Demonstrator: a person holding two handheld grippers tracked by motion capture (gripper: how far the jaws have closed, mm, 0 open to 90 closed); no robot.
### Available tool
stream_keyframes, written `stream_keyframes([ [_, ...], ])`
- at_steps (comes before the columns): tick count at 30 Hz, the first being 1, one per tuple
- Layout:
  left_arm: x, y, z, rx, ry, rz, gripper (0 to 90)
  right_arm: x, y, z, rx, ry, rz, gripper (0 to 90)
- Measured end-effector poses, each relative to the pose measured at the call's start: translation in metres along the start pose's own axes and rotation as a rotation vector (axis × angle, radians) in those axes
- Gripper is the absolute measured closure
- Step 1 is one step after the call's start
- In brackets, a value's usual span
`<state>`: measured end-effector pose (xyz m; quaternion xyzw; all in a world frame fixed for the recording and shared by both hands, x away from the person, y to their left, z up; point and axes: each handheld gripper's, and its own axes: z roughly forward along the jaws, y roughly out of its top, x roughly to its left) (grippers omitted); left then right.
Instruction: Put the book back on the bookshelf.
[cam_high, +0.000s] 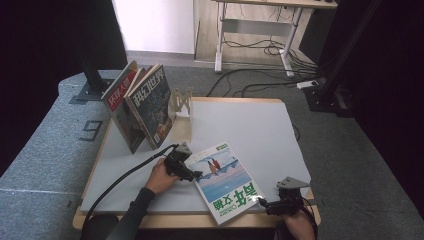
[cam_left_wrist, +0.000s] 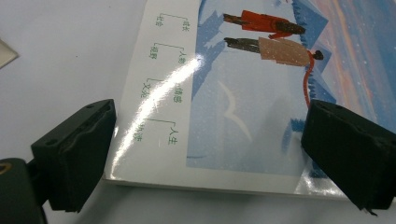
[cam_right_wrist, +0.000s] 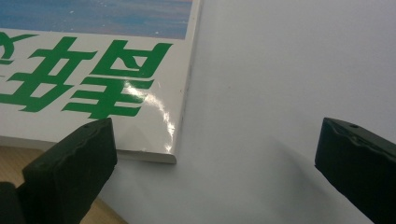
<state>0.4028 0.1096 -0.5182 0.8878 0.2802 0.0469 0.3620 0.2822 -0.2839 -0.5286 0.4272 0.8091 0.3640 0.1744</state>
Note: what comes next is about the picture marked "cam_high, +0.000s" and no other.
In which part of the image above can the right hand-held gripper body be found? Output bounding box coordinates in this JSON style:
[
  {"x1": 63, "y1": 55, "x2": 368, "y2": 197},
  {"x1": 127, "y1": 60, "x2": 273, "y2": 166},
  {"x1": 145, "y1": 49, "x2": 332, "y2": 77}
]
[{"x1": 274, "y1": 176, "x2": 312, "y2": 216}]

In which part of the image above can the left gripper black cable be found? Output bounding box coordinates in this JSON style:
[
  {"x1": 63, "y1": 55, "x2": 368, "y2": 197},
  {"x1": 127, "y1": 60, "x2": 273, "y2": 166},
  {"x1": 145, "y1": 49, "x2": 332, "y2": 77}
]
[{"x1": 82, "y1": 143, "x2": 179, "y2": 232}]

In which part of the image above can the white green snow scene magazine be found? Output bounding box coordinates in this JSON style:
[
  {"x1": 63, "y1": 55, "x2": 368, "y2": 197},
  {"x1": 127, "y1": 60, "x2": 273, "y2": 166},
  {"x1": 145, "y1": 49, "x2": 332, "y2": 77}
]
[{"x1": 184, "y1": 141, "x2": 266, "y2": 227}]

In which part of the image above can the dark blue cover magazine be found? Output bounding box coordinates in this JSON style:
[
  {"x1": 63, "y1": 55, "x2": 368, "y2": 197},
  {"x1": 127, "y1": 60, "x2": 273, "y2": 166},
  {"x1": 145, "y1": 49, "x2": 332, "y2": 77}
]
[{"x1": 123, "y1": 63, "x2": 177, "y2": 150}]

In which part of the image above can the black metal stand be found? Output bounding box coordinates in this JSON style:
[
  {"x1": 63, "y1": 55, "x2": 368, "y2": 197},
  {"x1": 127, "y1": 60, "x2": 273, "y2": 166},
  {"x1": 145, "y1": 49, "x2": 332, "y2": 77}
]
[
  {"x1": 304, "y1": 0, "x2": 383, "y2": 118},
  {"x1": 68, "y1": 43, "x2": 122, "y2": 105}
]

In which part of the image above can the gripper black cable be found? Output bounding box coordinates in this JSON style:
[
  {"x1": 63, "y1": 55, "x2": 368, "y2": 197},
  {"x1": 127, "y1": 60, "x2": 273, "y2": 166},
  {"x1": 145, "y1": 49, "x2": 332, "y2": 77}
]
[
  {"x1": 299, "y1": 198, "x2": 320, "y2": 240},
  {"x1": 82, "y1": 143, "x2": 179, "y2": 232}
]

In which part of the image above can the white metal-legged desk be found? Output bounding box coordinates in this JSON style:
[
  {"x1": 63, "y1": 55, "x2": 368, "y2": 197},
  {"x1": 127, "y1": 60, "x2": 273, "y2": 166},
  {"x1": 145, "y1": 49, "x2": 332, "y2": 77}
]
[{"x1": 213, "y1": 0, "x2": 338, "y2": 78}]

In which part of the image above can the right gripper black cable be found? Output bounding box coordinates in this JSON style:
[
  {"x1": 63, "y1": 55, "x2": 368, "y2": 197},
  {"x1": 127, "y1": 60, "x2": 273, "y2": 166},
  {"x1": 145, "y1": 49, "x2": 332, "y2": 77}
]
[{"x1": 299, "y1": 198, "x2": 320, "y2": 240}]

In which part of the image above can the person's left leg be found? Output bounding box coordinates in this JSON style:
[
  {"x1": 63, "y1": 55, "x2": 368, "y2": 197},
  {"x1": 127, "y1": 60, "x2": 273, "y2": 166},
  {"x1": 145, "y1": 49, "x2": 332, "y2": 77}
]
[{"x1": 81, "y1": 214, "x2": 120, "y2": 240}]

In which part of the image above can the person's left hand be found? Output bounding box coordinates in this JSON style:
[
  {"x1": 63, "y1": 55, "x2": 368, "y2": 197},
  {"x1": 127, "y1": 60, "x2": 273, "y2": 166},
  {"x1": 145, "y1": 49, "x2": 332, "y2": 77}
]
[{"x1": 144, "y1": 158, "x2": 181, "y2": 195}]

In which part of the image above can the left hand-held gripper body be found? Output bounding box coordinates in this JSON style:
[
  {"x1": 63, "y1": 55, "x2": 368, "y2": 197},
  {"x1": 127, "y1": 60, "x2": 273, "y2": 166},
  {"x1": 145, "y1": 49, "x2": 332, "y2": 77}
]
[{"x1": 163, "y1": 142, "x2": 194, "y2": 178}]

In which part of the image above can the black curtain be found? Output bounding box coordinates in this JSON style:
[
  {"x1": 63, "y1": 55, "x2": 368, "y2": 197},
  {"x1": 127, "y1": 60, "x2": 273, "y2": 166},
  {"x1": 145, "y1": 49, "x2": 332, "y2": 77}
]
[
  {"x1": 299, "y1": 0, "x2": 424, "y2": 214},
  {"x1": 0, "y1": 0, "x2": 130, "y2": 176}
]

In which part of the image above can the bundle of black floor cables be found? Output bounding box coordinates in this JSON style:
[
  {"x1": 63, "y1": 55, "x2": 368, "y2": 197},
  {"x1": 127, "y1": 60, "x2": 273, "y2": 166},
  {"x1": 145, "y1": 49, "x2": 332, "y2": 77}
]
[{"x1": 206, "y1": 6, "x2": 321, "y2": 98}]

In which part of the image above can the white power strip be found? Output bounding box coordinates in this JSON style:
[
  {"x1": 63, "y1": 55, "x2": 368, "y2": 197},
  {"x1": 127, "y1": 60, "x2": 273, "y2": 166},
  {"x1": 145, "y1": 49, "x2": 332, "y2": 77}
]
[{"x1": 296, "y1": 79, "x2": 320, "y2": 90}]

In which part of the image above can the portrait cover magazine red label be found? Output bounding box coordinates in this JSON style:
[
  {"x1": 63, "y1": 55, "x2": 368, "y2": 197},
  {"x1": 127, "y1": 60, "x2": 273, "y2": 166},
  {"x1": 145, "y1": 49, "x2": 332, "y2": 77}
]
[{"x1": 100, "y1": 60, "x2": 148, "y2": 154}]

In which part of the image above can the person's right hand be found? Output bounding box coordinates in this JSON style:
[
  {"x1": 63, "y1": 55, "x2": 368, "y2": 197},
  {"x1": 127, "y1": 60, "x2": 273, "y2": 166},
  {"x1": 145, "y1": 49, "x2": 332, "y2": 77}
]
[{"x1": 281, "y1": 209, "x2": 316, "y2": 240}]

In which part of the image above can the translucent beige expandable book rack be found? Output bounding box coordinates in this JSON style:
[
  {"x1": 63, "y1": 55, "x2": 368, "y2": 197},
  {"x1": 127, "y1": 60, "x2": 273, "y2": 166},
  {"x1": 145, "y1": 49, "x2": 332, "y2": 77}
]
[{"x1": 168, "y1": 87, "x2": 194, "y2": 144}]

